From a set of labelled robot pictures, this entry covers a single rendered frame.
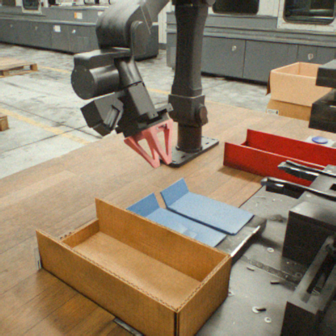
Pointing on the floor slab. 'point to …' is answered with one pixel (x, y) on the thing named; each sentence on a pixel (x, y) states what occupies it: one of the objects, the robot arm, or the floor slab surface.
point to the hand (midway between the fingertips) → (161, 161)
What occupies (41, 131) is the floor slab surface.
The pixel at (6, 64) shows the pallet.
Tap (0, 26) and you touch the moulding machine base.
